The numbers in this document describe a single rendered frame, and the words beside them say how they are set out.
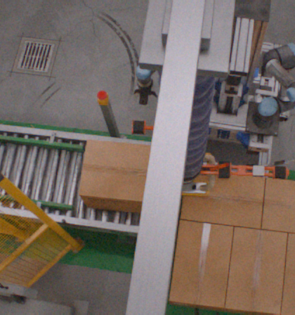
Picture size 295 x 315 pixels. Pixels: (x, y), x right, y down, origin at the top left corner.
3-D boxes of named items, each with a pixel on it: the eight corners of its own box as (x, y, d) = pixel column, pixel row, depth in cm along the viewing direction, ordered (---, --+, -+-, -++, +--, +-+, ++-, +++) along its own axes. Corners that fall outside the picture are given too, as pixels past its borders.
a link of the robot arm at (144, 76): (154, 67, 291) (143, 78, 290) (154, 76, 302) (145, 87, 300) (142, 59, 293) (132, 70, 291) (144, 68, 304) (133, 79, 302)
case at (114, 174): (88, 207, 406) (78, 195, 368) (95, 156, 418) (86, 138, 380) (168, 216, 401) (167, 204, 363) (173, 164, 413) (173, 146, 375)
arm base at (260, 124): (253, 106, 371) (255, 100, 362) (275, 110, 370) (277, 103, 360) (251, 126, 367) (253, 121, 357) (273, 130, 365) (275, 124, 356)
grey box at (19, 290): (3, 292, 299) (-15, 289, 271) (4, 283, 301) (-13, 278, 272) (36, 299, 297) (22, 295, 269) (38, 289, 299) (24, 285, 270)
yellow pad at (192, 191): (156, 194, 353) (156, 192, 348) (156, 179, 355) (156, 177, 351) (209, 196, 350) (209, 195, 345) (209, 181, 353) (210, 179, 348)
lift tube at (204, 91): (160, 165, 303) (148, 59, 184) (166, 125, 310) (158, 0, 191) (204, 171, 301) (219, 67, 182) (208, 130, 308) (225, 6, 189)
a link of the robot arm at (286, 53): (271, 105, 361) (270, 44, 319) (291, 98, 362) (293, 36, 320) (279, 118, 354) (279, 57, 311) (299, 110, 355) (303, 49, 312)
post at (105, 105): (113, 146, 478) (97, 100, 383) (114, 139, 480) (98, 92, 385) (120, 147, 477) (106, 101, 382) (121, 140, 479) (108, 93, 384)
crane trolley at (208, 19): (161, 48, 184) (161, 33, 174) (168, 8, 188) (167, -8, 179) (208, 53, 182) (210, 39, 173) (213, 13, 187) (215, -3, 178)
